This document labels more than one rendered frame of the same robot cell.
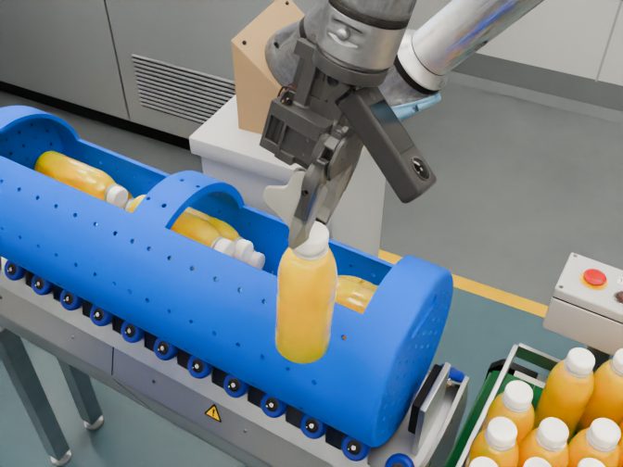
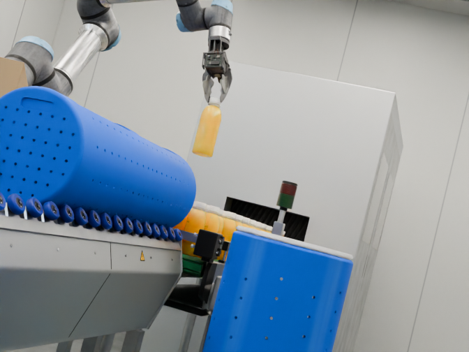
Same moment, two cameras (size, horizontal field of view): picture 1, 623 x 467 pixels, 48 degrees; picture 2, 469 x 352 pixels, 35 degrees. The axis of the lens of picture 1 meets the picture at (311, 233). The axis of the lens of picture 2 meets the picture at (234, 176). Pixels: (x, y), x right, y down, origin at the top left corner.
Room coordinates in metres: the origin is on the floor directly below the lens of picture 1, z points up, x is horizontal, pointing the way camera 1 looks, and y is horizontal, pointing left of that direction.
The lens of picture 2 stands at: (1.06, 2.37, 1.02)
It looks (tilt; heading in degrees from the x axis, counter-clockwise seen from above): 4 degrees up; 255
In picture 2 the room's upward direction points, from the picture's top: 15 degrees clockwise
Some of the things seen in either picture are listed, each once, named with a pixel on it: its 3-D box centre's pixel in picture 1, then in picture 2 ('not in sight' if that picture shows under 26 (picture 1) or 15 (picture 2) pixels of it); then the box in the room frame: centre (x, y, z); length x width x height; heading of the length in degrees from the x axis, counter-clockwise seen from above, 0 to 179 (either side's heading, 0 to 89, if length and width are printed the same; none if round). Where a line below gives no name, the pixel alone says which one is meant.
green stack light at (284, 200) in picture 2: not in sight; (285, 200); (0.12, -0.33, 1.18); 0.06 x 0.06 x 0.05
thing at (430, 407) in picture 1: (426, 407); not in sight; (0.62, -0.18, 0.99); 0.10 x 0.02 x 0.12; 149
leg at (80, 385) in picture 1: (70, 361); not in sight; (1.22, 0.69, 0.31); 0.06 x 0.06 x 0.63; 59
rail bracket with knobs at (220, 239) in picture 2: not in sight; (206, 246); (0.43, -0.12, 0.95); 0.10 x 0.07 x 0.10; 149
